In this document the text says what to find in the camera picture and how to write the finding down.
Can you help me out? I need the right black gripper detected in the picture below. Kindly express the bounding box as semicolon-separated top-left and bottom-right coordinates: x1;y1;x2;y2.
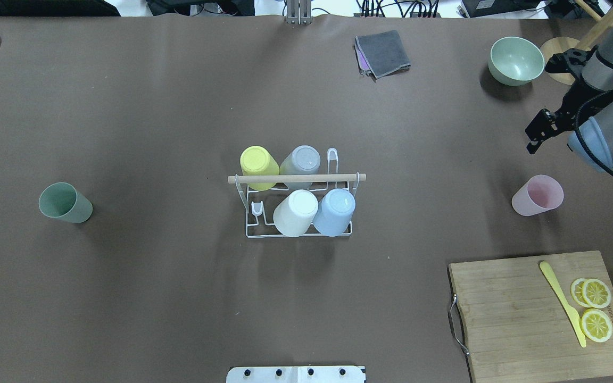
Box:
525;48;613;155

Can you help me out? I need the pink plastic cup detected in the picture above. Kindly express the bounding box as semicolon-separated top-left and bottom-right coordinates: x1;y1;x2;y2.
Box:
511;174;565;217

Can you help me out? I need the green plastic cup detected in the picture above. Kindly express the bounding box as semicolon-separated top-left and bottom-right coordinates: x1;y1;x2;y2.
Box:
38;182;93;224

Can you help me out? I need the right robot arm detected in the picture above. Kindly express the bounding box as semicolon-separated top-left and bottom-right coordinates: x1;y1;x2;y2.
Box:
525;28;613;177

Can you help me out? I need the blue plastic cup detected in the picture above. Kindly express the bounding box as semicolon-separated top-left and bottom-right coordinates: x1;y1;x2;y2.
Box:
313;188;356;237

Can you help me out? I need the grey plastic cup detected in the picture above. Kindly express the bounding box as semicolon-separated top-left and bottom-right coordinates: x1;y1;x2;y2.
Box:
279;145;321;175

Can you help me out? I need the white plastic cup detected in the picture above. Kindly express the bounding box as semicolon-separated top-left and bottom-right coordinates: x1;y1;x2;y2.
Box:
273;189;318;237

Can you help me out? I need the yellow plastic cup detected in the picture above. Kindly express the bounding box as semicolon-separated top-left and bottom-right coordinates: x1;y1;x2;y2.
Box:
240;145;280;176

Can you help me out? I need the light green bowl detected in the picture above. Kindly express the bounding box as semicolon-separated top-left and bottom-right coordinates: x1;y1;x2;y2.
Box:
487;36;546;86

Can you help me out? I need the wooden mug tree stand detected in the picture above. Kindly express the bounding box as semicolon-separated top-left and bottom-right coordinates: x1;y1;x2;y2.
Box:
540;1;613;60

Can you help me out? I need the lemon slice upper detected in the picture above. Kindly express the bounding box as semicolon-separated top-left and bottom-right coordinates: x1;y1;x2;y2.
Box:
570;277;611;310

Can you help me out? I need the lemon slice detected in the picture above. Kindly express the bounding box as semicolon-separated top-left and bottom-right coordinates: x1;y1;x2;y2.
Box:
570;277;611;310
581;308;613;343

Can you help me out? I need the grey folded cloth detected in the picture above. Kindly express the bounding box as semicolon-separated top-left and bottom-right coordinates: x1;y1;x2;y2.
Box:
354;30;411;79

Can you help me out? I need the yellow plastic knife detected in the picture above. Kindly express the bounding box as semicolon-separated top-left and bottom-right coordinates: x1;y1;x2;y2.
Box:
539;260;587;347

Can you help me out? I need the purple cloth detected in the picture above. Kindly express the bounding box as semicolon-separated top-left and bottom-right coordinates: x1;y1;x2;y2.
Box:
354;45;371;75

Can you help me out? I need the wooden cutting board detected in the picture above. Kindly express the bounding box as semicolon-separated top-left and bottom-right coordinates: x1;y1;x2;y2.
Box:
448;251;613;382

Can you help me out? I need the lemon slice lower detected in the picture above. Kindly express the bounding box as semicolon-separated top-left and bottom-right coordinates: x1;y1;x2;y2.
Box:
581;308;613;343

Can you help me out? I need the white wire cup rack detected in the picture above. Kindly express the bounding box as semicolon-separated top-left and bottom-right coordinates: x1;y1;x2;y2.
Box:
228;145;367;238

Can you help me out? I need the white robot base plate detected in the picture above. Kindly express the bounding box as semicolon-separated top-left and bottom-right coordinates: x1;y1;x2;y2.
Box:
226;364;367;382

